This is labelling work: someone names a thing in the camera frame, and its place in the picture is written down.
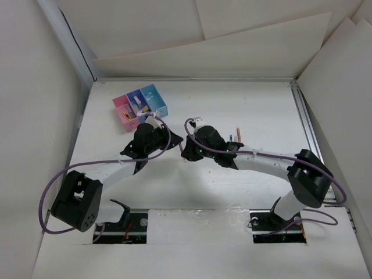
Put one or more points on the light blue container bin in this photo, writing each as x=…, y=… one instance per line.
x=154, y=100

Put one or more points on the light blue pen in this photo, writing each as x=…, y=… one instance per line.
x=128, y=108

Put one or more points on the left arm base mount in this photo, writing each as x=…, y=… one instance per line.
x=119, y=224

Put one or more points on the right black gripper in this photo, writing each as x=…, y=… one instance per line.
x=189, y=153

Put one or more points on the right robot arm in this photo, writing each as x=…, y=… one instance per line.
x=308, y=177

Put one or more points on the orange highlighter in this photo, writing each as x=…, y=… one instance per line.
x=239, y=135

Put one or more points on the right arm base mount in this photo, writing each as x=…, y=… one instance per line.
x=268, y=228

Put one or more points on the white sleeved eraser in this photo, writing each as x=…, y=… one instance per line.
x=137, y=100

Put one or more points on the pink container bin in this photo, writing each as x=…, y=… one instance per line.
x=119, y=104

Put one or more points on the dark blue container bin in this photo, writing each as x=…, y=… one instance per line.
x=140, y=95

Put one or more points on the yellow utility knife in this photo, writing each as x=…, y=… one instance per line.
x=127, y=116

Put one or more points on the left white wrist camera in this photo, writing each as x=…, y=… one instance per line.
x=153, y=118

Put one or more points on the right aluminium rail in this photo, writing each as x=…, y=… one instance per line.
x=305, y=119

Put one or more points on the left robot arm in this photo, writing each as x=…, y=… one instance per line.
x=78, y=202

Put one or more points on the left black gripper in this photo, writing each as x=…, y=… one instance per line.
x=166, y=135

